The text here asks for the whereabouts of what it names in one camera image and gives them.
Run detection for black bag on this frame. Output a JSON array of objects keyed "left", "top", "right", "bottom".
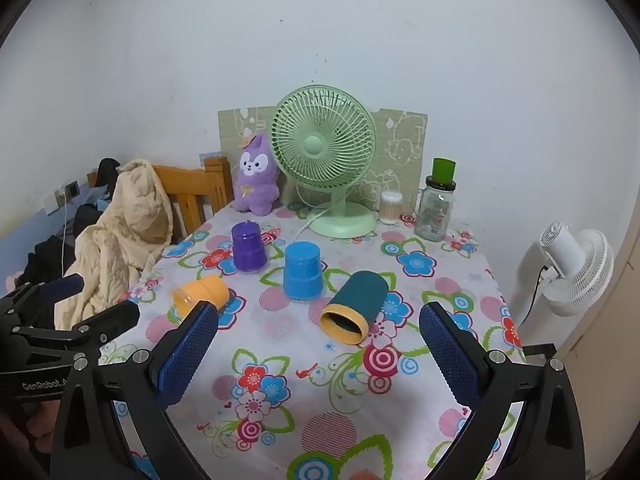
[{"left": 97, "top": 158, "right": 122, "bottom": 187}]

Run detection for printed green mat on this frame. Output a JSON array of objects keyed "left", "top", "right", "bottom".
[{"left": 217, "top": 106, "right": 429, "bottom": 214}]

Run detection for white fan cable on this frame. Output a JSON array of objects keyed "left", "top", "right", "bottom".
[{"left": 286, "top": 203, "right": 332, "bottom": 237}]

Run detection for glass bottle with green cap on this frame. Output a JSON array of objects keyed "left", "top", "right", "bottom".
[{"left": 414, "top": 158, "right": 458, "bottom": 242}]

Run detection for green desk fan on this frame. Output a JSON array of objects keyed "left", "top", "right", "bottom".
[{"left": 270, "top": 85, "right": 379, "bottom": 239}]

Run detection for white charger cable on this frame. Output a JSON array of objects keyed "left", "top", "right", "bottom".
[{"left": 56, "top": 186, "right": 71, "bottom": 281}]

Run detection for wooden chair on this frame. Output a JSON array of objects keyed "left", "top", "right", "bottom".
[{"left": 87, "top": 156, "right": 235, "bottom": 241}]

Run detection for orange cup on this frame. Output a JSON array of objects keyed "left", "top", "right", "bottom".
[{"left": 172, "top": 274, "right": 231, "bottom": 321}]

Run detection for dark clothes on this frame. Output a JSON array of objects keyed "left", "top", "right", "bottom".
[{"left": 19, "top": 202, "right": 107, "bottom": 293}]

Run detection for white fan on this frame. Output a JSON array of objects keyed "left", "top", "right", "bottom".
[{"left": 517, "top": 221, "right": 615, "bottom": 317}]

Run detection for black fan cable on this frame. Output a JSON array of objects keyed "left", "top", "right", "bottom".
[{"left": 520, "top": 264, "right": 547, "bottom": 327}]

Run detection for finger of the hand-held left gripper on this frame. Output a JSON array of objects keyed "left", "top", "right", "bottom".
[
  {"left": 30, "top": 273, "right": 85, "bottom": 307},
  {"left": 72, "top": 301, "right": 141, "bottom": 347}
]

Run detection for teal cup with yellow rim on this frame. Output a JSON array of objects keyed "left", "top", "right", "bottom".
[{"left": 319, "top": 270, "right": 390, "bottom": 346}]

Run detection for purple cup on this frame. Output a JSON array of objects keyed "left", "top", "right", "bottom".
[{"left": 231, "top": 221, "right": 269, "bottom": 274}]

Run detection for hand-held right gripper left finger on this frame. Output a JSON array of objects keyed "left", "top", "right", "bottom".
[{"left": 50, "top": 301, "right": 221, "bottom": 480}]

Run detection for purple plush toy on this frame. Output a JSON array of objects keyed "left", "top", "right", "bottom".
[{"left": 233, "top": 132, "right": 281, "bottom": 215}]

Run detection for cotton swab jar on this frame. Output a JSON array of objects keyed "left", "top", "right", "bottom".
[{"left": 380, "top": 190, "right": 404, "bottom": 225}]

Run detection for floral tablecloth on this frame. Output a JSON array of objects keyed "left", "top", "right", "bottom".
[{"left": 97, "top": 200, "right": 526, "bottom": 480}]

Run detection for person's left hand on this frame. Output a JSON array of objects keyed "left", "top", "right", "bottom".
[{"left": 20, "top": 401, "right": 57, "bottom": 461}]

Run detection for blue cup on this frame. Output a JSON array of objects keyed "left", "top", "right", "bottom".
[{"left": 283, "top": 241, "right": 325, "bottom": 301}]

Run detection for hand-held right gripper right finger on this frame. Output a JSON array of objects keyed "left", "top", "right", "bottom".
[{"left": 419, "top": 302, "right": 586, "bottom": 480}]

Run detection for beige blanket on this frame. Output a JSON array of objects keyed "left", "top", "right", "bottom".
[{"left": 54, "top": 159, "right": 175, "bottom": 332}]

